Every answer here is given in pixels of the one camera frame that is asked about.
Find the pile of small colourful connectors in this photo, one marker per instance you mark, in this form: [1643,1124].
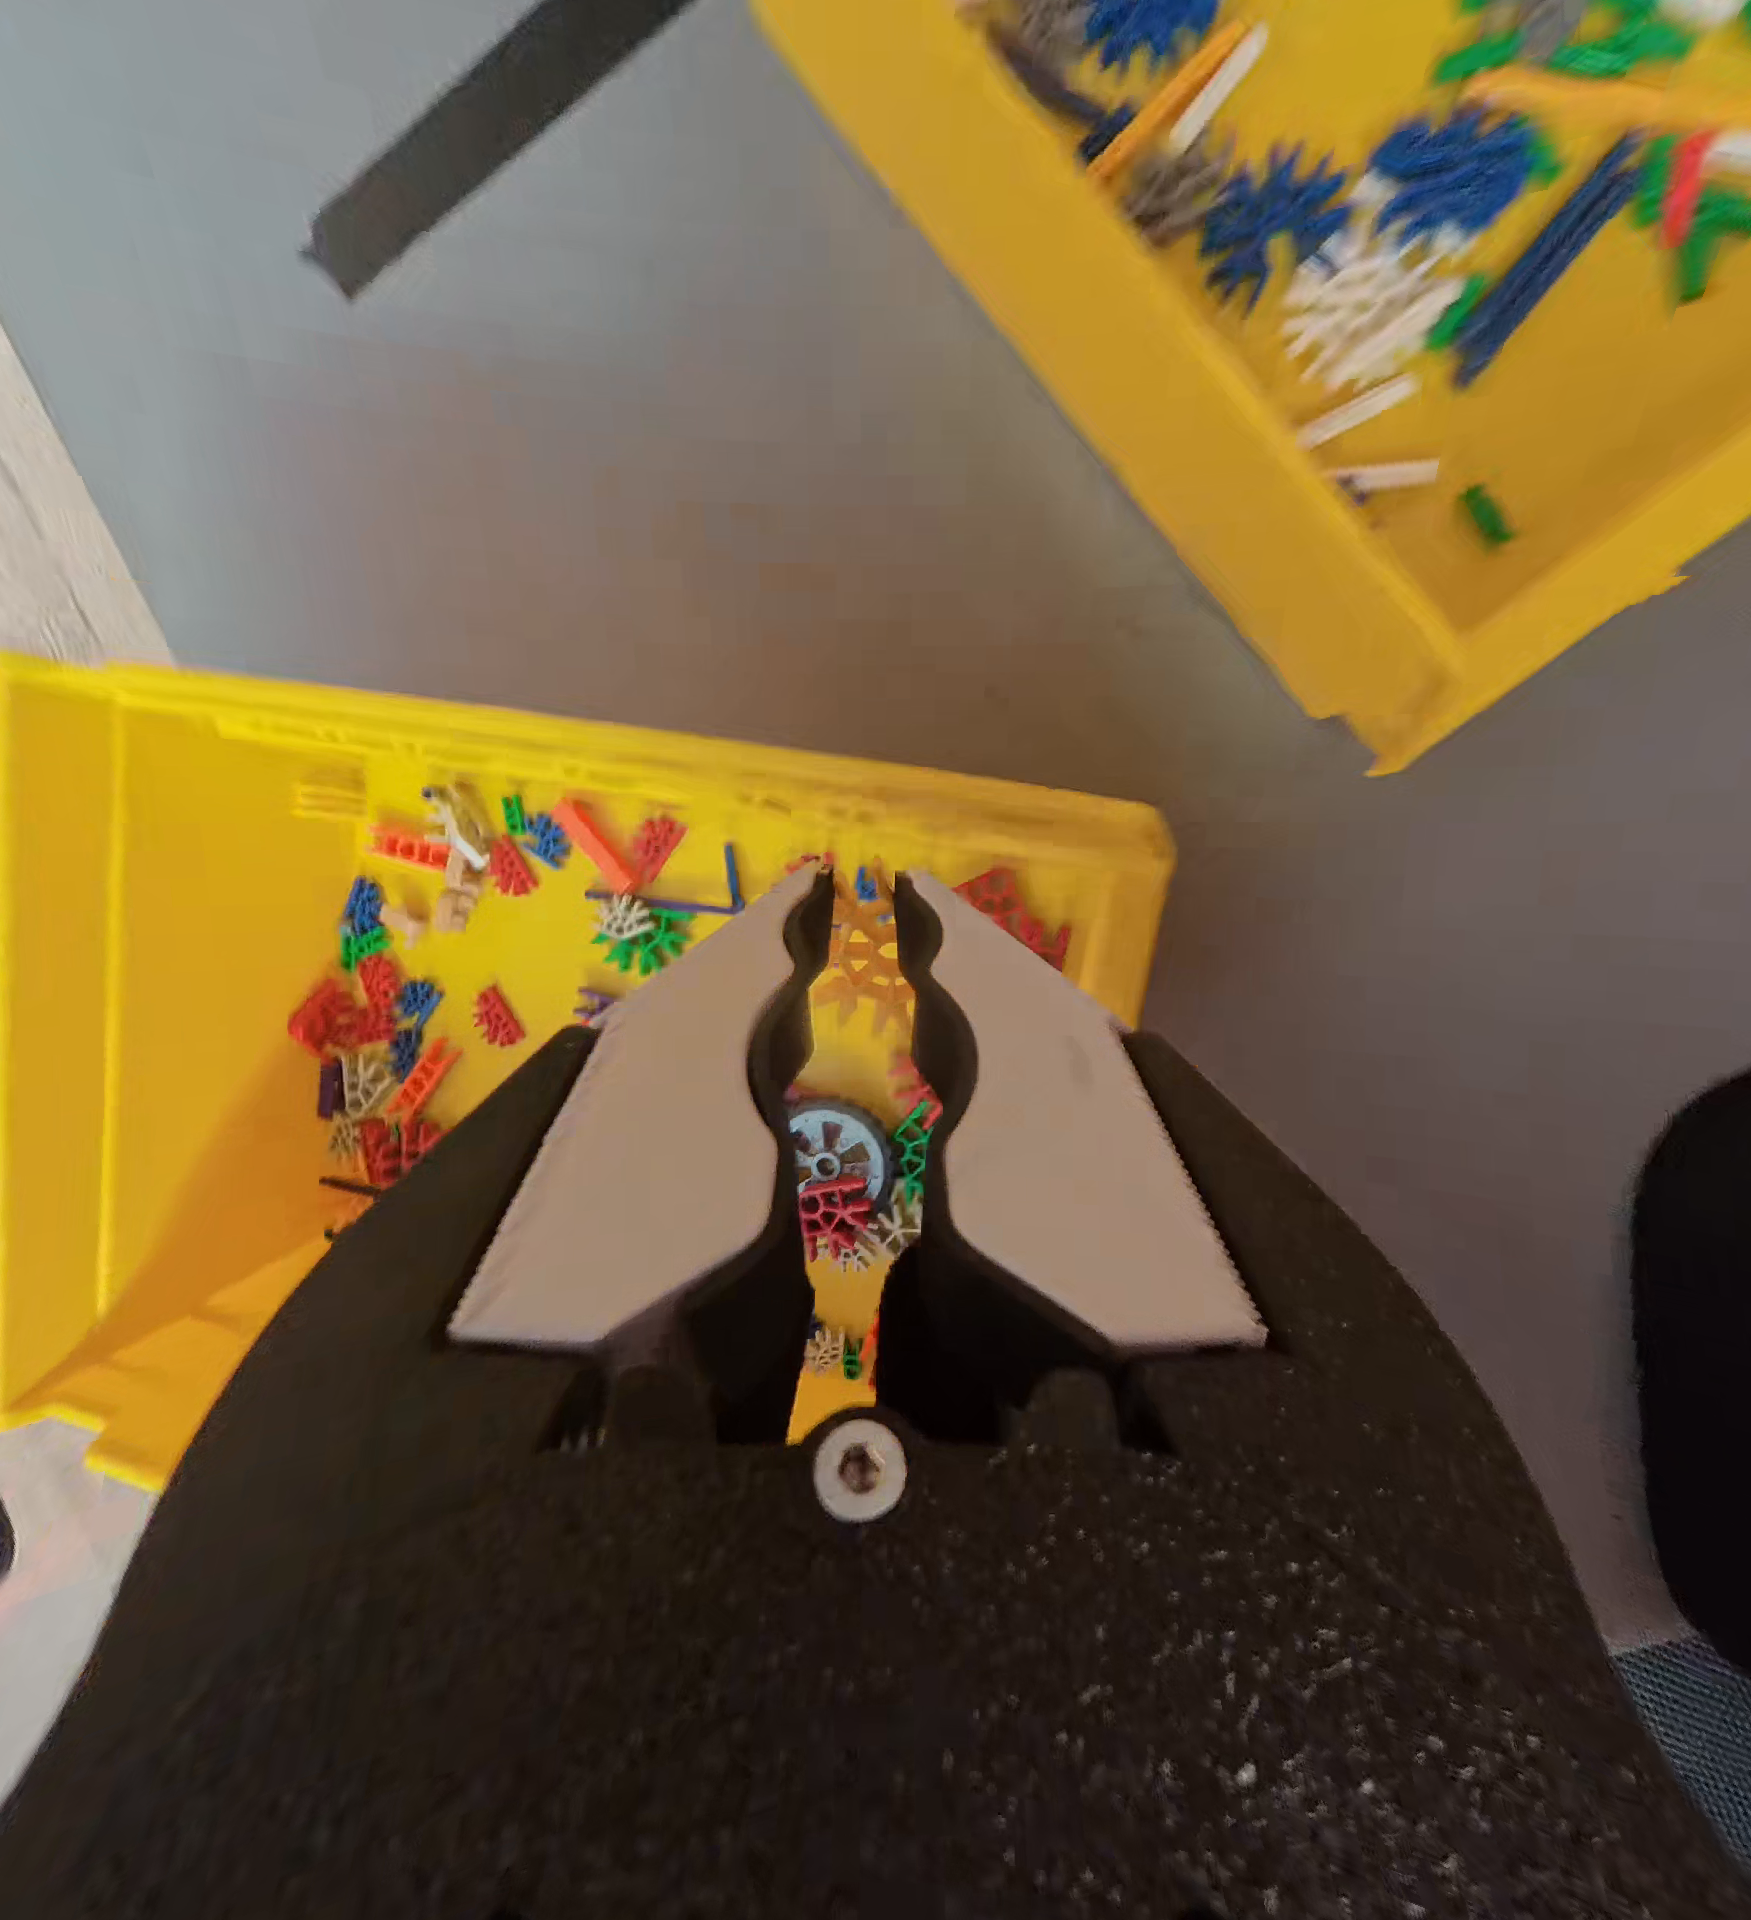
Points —
[397,1022]

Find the black strip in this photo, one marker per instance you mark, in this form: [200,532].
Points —
[484,136]

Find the pile of rods and connectors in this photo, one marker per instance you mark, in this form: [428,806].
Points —
[1414,167]

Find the yellow plastic bin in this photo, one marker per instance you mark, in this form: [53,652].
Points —
[187,974]
[1265,495]

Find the grey fabric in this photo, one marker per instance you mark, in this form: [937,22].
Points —
[1745,1786]

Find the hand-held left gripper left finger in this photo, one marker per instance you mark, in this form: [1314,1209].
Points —
[621,1184]

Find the grey toy wheel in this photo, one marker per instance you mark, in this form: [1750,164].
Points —
[833,1157]

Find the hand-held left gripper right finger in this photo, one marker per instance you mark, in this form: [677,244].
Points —
[1100,1184]

